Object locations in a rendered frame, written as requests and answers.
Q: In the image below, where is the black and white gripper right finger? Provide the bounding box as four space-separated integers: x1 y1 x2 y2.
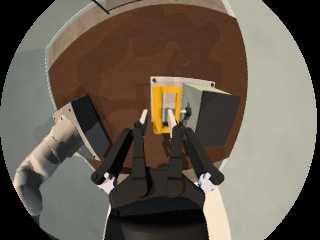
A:
165 110 225 199

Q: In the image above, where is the beige flat base plate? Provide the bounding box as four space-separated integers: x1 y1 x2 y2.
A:
151 77 215 122

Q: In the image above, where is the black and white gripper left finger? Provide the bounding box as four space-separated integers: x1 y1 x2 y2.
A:
91 110 148 199

